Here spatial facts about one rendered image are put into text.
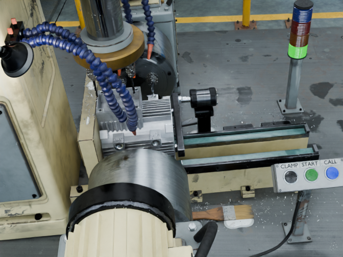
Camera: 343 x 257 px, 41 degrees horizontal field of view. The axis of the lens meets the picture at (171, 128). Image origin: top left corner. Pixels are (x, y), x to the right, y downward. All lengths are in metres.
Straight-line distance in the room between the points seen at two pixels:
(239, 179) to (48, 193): 0.56
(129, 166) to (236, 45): 1.16
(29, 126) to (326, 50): 1.37
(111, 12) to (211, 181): 0.61
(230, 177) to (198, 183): 0.10
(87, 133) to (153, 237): 0.53
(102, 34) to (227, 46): 1.06
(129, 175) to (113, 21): 0.35
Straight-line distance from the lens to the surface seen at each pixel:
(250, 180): 1.44
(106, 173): 1.07
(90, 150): 1.19
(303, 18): 1.53
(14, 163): 1.21
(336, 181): 1.19
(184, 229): 0.94
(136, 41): 1.14
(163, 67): 1.46
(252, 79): 1.89
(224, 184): 1.44
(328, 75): 1.95
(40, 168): 1.21
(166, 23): 1.64
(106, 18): 1.09
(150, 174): 1.04
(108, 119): 1.25
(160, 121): 1.27
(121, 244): 0.69
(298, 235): 1.38
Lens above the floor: 1.92
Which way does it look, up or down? 42 degrees down
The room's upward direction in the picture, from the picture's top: 5 degrees counter-clockwise
